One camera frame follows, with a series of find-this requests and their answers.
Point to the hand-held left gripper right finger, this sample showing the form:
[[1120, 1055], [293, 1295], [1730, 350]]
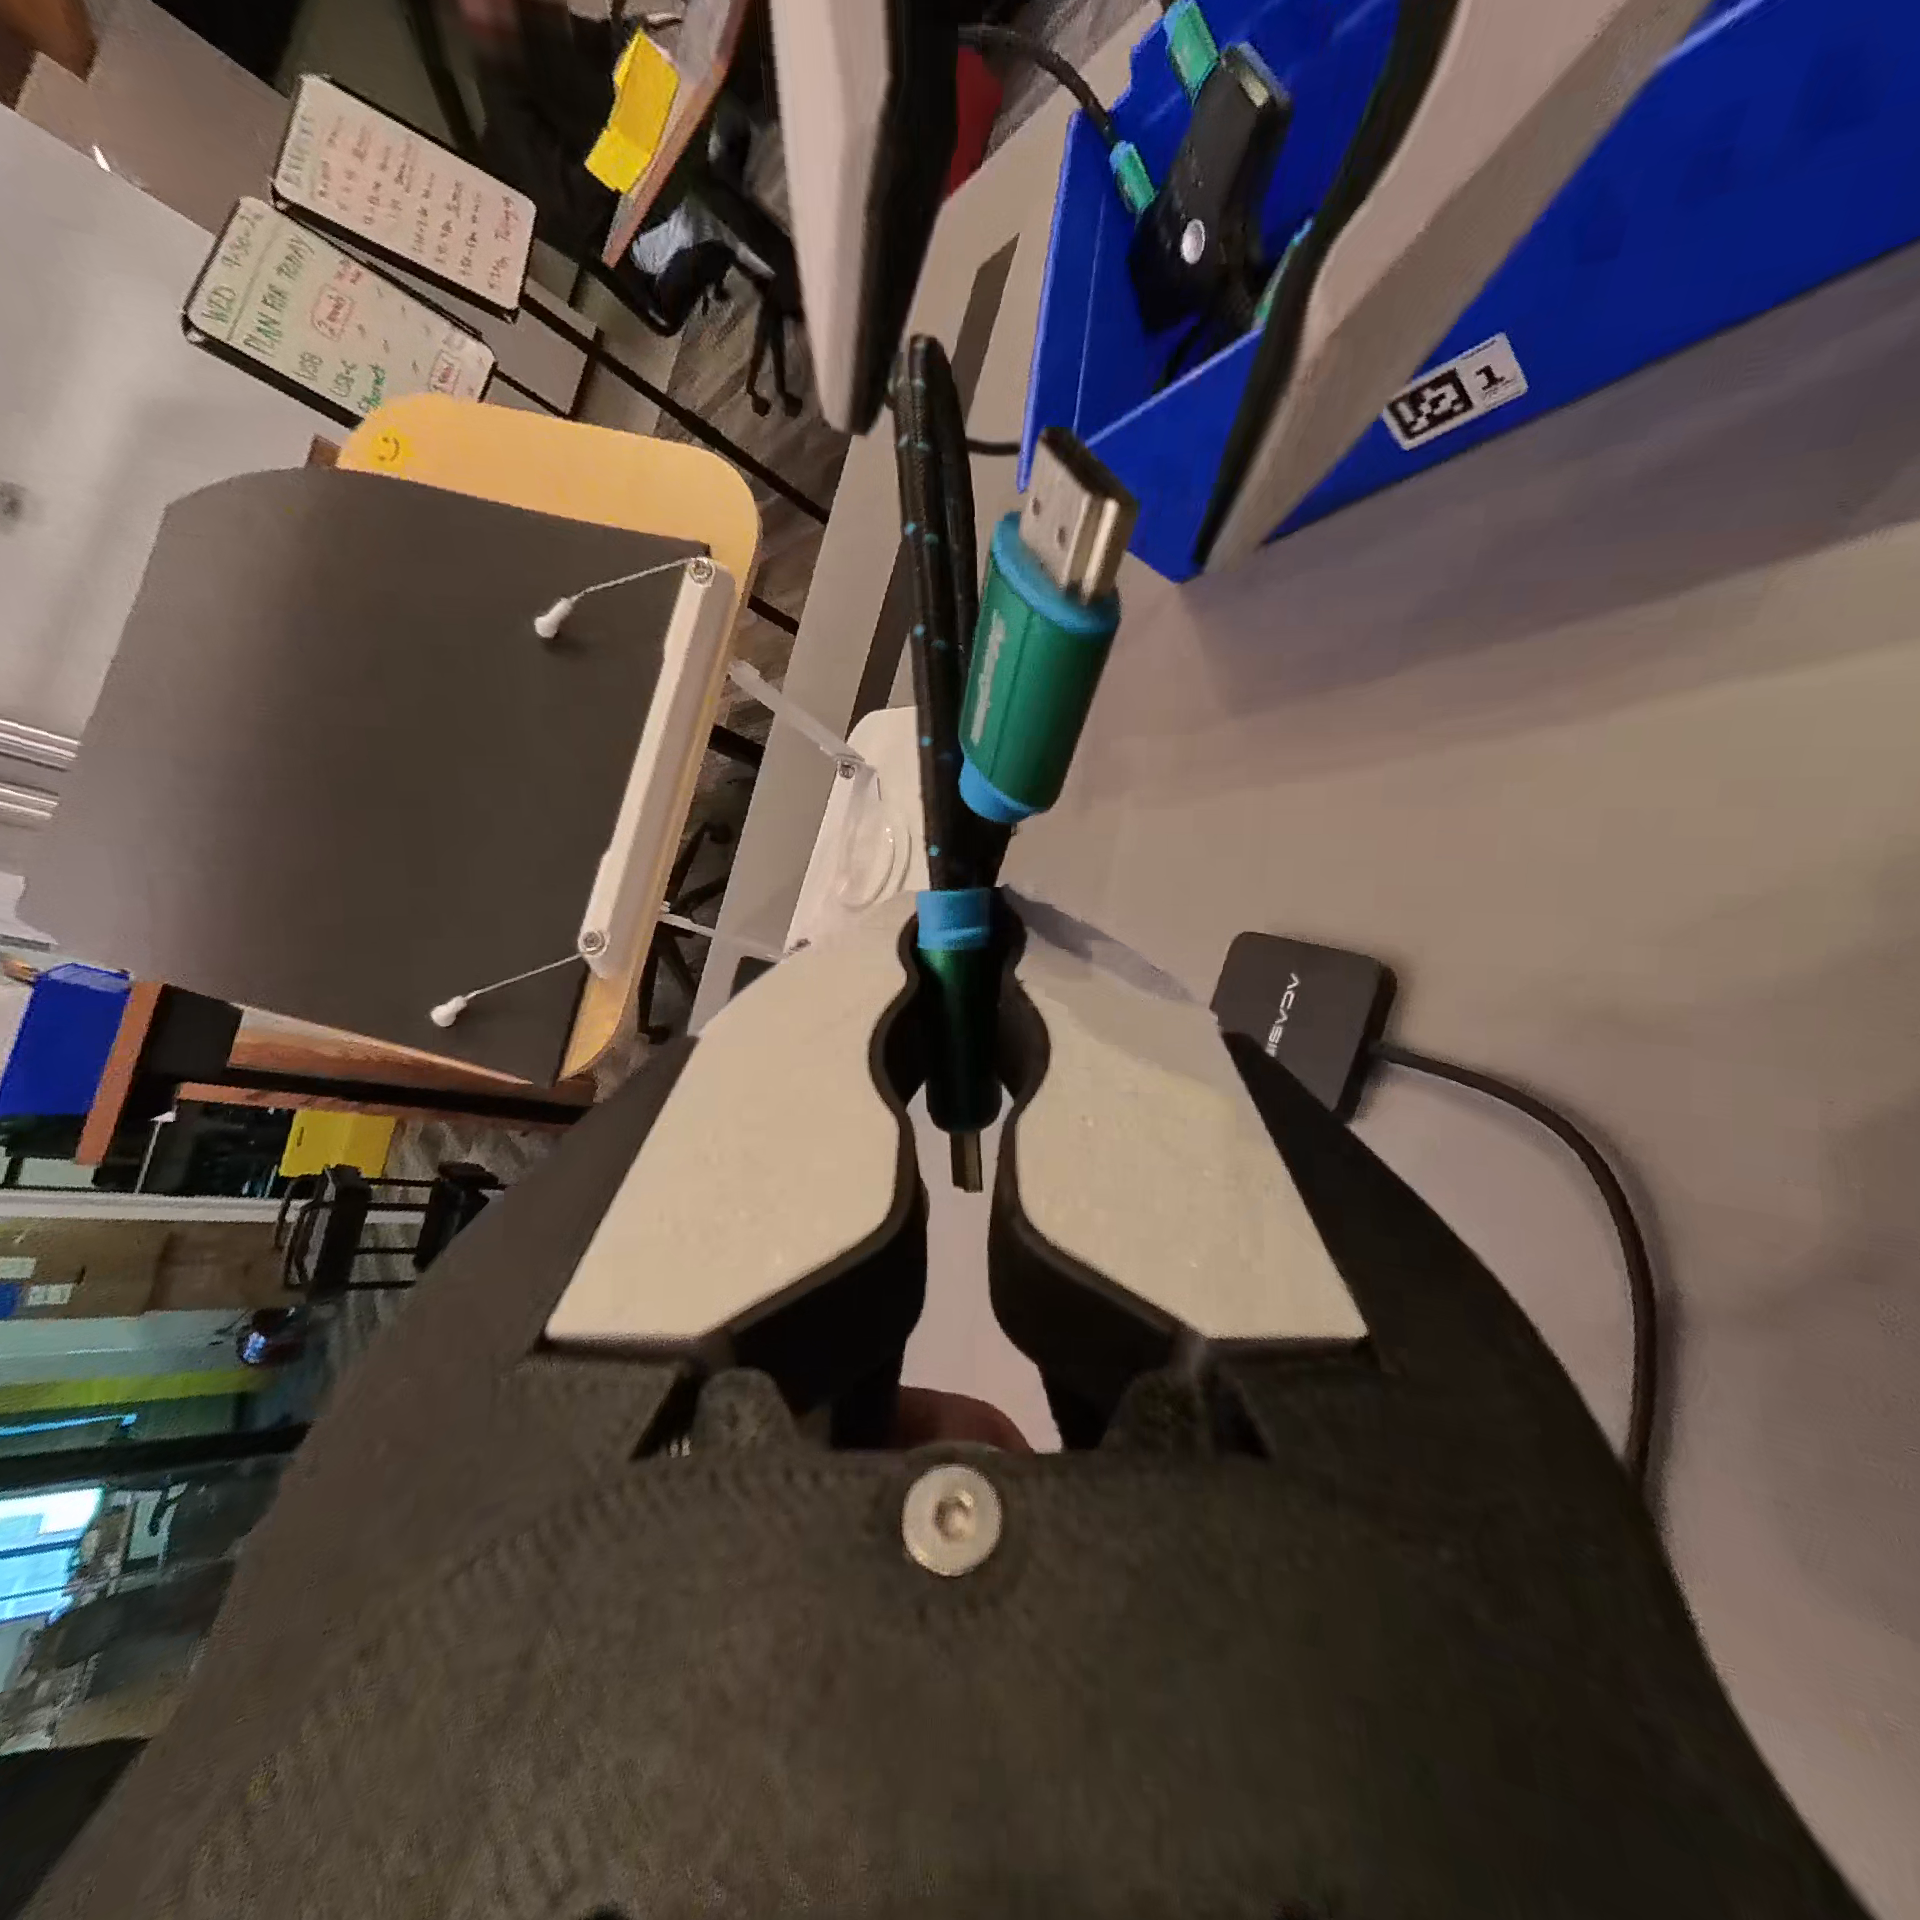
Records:
[[1185, 1187]]

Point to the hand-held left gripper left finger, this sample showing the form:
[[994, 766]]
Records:
[[721, 1203]]

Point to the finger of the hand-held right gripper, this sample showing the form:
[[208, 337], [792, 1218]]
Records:
[[1413, 210], [840, 181]]

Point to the black hdmi switch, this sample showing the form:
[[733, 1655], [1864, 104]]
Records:
[[1214, 181]]

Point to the small yellow bin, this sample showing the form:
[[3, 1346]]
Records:
[[638, 115]]

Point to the dark grey rectangular device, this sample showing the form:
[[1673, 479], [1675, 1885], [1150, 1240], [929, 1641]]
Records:
[[1306, 1006]]

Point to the black metal cart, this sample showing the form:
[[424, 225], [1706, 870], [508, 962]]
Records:
[[377, 1230]]

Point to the blue plastic bin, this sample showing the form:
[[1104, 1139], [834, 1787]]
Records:
[[1769, 181], [64, 1043]]

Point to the whiteboard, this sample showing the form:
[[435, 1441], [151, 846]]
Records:
[[405, 196], [332, 318]]

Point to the wooden table with black legs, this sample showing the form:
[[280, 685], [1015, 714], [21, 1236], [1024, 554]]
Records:
[[302, 1065]]

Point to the white laptop stand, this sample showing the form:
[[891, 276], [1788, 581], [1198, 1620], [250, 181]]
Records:
[[657, 750]]

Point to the wooden board with black surface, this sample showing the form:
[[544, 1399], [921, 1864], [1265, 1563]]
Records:
[[332, 750]]

